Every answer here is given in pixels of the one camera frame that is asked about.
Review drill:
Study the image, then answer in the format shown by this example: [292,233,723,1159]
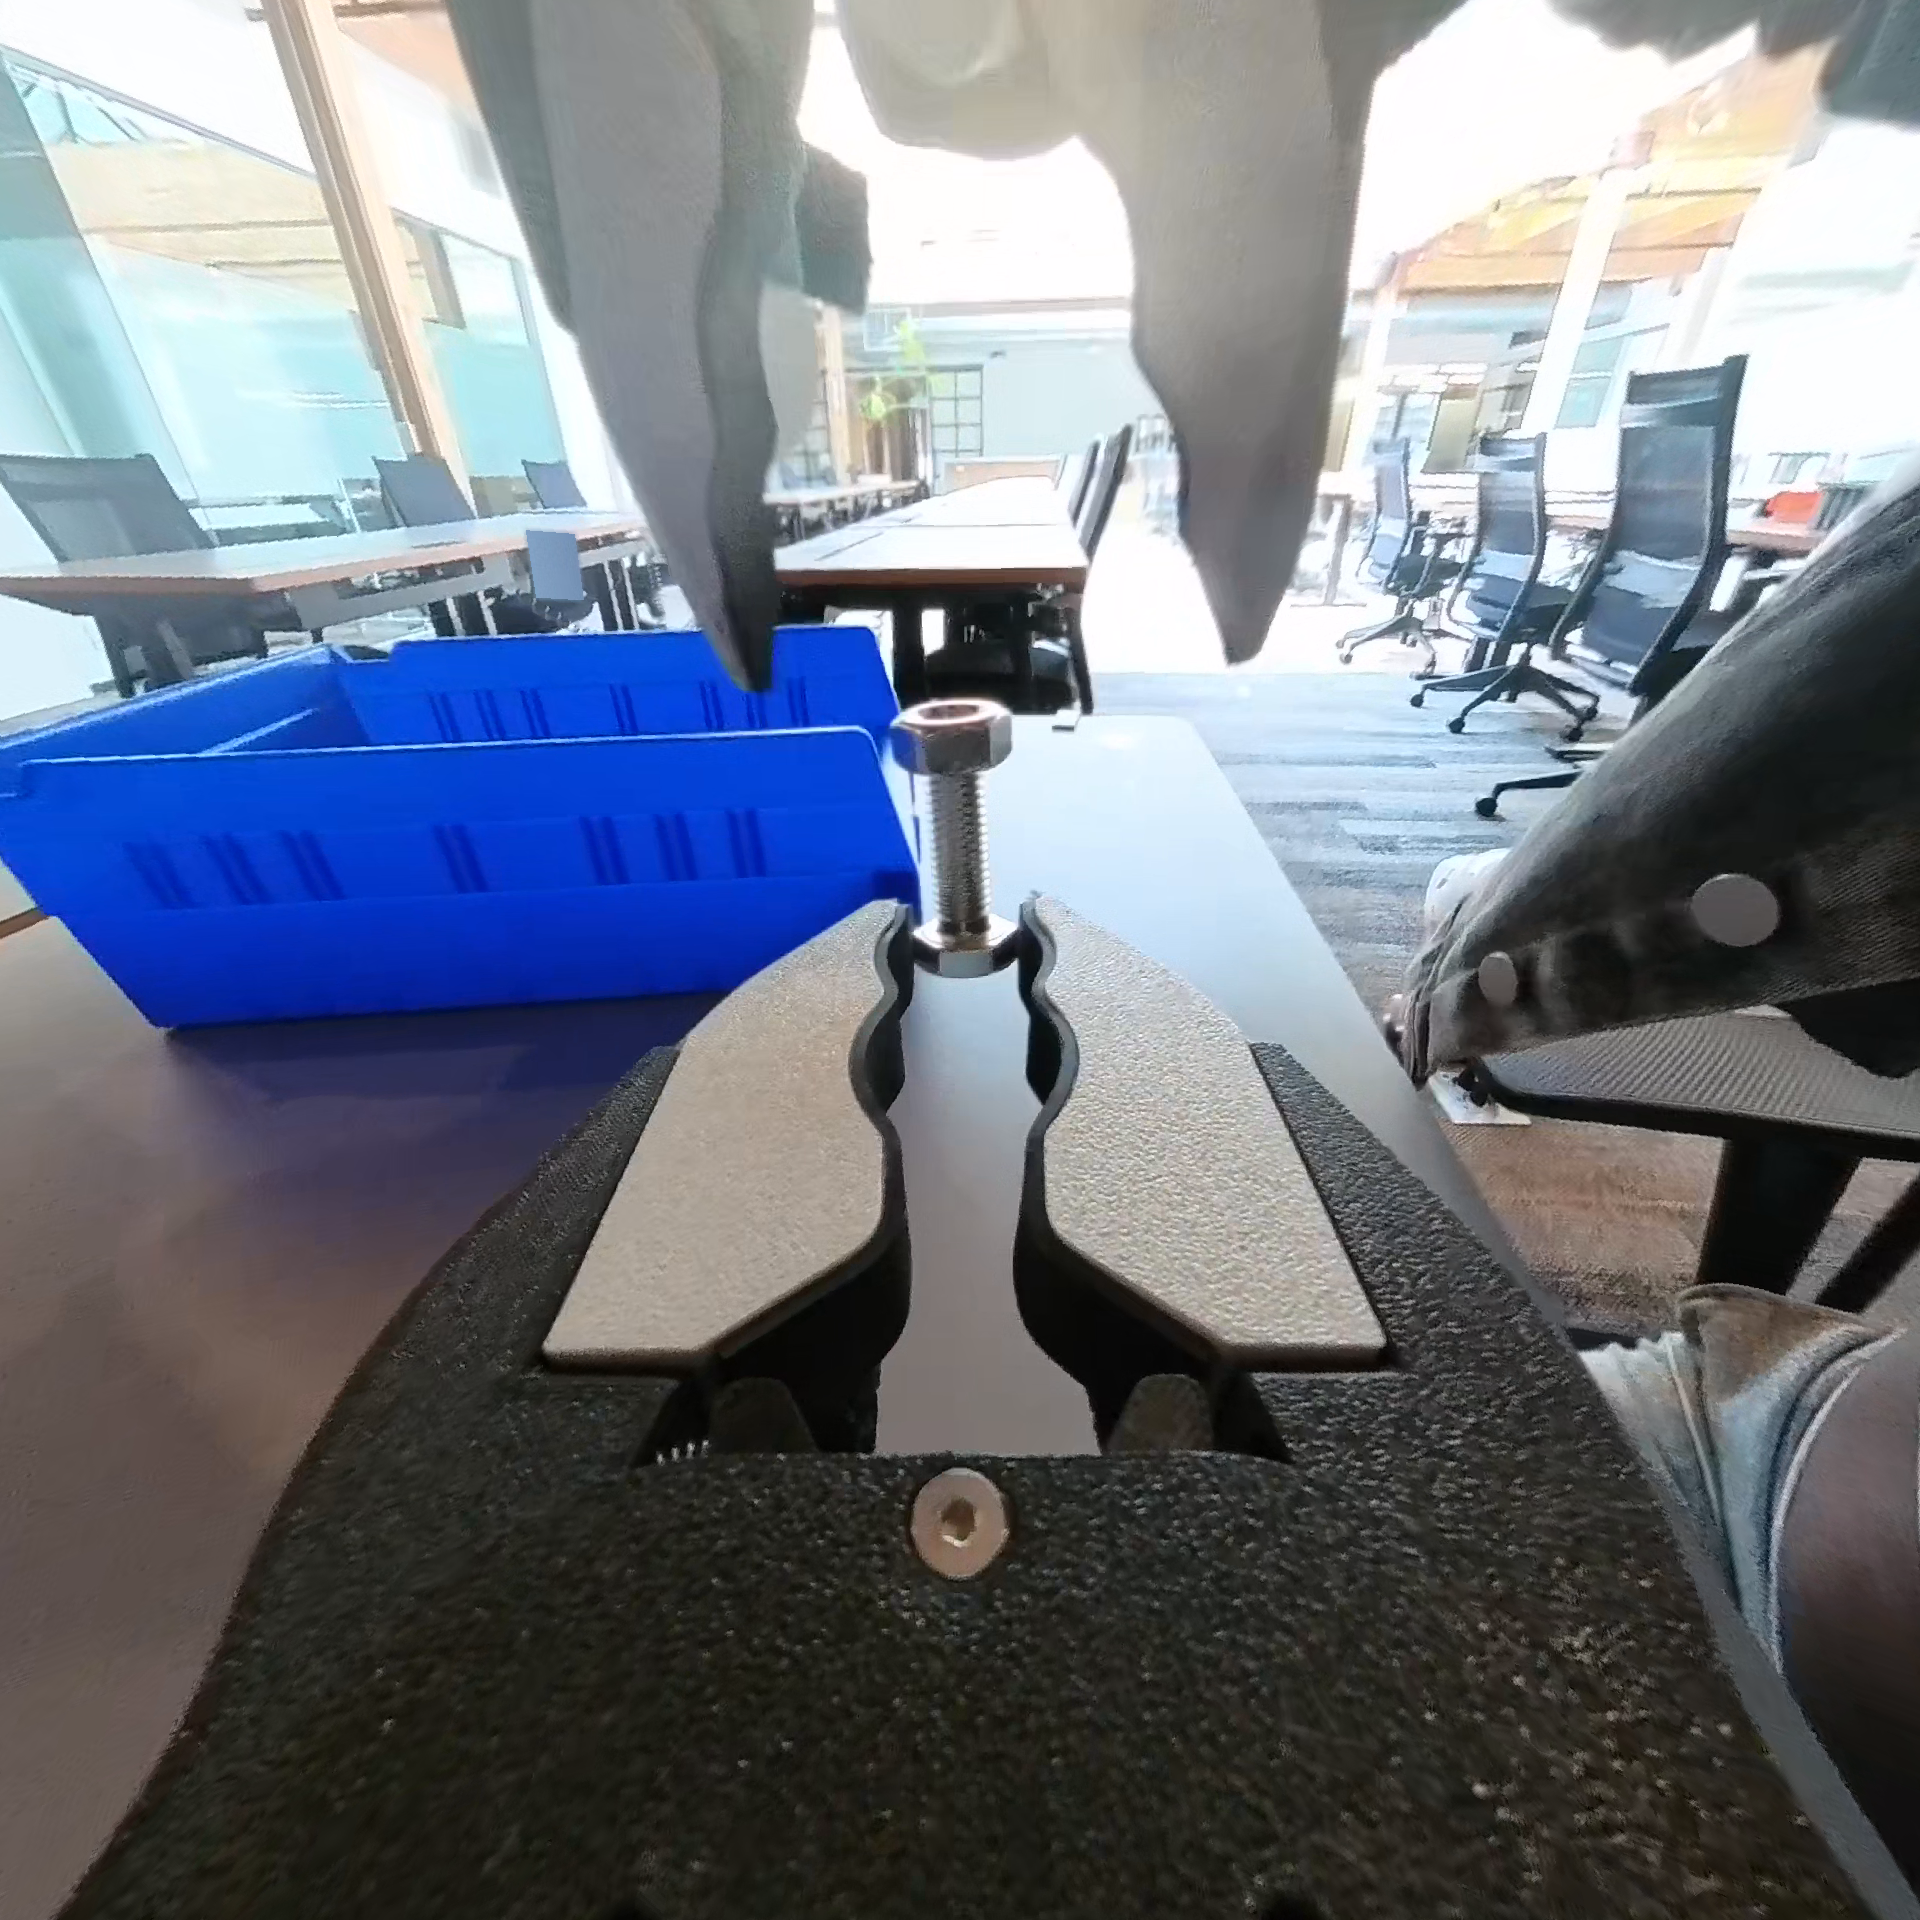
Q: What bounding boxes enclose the person's dark denim jacket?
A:
[1406,479,1920,1086]

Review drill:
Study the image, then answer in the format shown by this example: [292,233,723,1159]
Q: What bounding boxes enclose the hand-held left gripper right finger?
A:
[1013,891,1392,1454]

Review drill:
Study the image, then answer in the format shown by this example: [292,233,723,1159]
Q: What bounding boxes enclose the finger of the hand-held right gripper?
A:
[445,0,876,696]
[827,0,1470,671]

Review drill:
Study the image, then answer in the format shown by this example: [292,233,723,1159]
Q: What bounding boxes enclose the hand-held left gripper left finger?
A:
[540,900,920,1454]

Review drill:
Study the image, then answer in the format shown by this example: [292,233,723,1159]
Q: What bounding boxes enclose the black mesh chair armrest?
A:
[1461,1012,1920,1321]

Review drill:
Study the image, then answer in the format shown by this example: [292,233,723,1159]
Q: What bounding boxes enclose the potted green plant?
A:
[862,305,939,421]

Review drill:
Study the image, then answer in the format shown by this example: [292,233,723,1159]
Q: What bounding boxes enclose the person's blue jeans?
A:
[1581,1286,1920,1698]

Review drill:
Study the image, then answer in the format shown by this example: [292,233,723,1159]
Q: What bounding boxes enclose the blue plastic bin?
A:
[0,622,920,1030]

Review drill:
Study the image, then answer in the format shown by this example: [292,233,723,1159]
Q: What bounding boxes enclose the wooden desk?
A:
[772,475,1091,713]
[0,510,654,696]

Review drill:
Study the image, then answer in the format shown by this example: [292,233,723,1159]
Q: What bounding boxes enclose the person's pale shoe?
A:
[1422,851,1518,939]

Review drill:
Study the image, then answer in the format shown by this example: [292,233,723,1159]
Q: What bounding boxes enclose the steel hex bolt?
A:
[893,749,1026,980]

